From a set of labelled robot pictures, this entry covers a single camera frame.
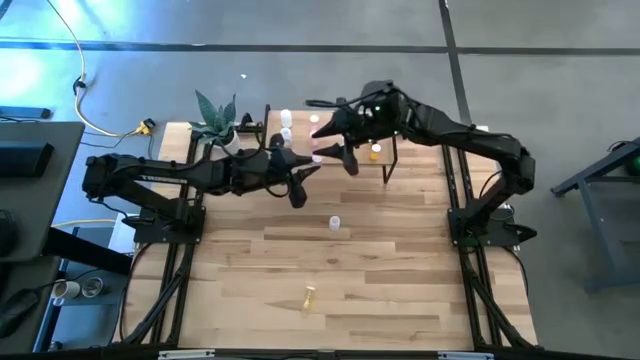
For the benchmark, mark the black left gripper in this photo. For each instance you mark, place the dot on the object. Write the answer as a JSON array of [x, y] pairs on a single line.
[[287, 167]]

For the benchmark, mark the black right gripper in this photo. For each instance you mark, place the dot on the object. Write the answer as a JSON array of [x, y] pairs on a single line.
[[357, 125]]

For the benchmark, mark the golden yellow pill bottle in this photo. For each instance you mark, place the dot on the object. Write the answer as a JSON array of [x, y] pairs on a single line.
[[375, 148]]

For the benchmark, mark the white opaque medicine bottle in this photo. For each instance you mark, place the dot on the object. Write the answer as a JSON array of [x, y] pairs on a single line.
[[286, 117], [334, 223]]

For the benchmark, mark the yellow pill bottle white cap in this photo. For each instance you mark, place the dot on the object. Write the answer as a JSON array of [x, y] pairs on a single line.
[[309, 299]]

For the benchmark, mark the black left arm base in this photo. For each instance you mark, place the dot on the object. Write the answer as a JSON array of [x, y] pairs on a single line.
[[150, 234]]

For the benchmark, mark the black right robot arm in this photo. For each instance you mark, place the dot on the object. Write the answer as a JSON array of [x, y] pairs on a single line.
[[465, 132]]

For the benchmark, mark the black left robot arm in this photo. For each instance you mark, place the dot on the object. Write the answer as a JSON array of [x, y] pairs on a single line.
[[165, 175]]

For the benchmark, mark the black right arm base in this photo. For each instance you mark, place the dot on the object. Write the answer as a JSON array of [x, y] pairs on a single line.
[[500, 235]]

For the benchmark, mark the wooden shelf with black legs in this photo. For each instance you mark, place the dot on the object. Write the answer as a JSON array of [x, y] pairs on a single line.
[[300, 125]]

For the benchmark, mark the green plant in white pot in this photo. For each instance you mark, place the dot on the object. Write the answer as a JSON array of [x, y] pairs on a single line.
[[225, 145]]

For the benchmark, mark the white box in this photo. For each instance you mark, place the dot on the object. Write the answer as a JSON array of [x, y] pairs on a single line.
[[119, 240]]

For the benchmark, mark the black desk beam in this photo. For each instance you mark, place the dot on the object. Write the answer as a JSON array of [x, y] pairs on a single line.
[[85, 250]]

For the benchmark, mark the glass cup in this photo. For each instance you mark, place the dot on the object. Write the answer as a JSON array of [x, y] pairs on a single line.
[[92, 287]]

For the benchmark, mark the grey desk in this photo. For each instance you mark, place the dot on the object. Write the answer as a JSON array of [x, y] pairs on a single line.
[[45, 200]]

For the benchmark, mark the white cup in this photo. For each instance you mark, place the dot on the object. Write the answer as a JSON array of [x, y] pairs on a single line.
[[67, 290]]

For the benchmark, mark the black box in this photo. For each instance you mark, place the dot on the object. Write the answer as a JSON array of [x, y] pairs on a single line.
[[25, 159]]

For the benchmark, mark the flat black bar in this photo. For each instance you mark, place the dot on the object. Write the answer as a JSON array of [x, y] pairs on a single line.
[[25, 112]]

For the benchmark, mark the blue-grey metal stand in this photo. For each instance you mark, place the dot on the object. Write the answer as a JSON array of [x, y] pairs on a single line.
[[601, 240]]

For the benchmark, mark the green round object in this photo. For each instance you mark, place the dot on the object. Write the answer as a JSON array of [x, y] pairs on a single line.
[[636, 164]]

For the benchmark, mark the black handheld device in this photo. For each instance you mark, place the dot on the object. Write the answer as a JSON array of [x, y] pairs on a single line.
[[17, 310]]

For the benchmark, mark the black aluminium table frame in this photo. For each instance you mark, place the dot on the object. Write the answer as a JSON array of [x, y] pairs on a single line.
[[446, 190]]

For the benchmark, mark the silver bracket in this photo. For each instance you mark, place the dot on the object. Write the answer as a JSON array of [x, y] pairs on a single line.
[[465, 356], [185, 354]]

